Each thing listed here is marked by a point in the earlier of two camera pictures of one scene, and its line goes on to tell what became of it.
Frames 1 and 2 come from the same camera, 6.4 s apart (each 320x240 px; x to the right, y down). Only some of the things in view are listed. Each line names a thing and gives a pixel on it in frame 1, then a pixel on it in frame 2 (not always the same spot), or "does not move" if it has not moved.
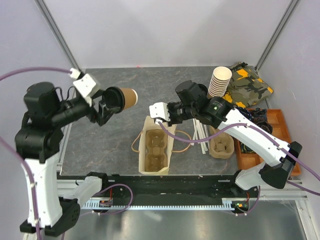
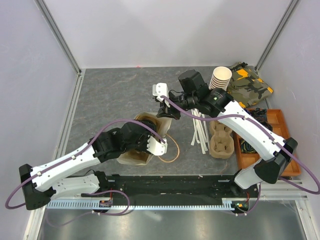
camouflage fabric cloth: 246,87 does not move
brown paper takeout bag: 149,123 to 136,157
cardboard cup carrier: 222,145 does not move
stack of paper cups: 220,79 does not move
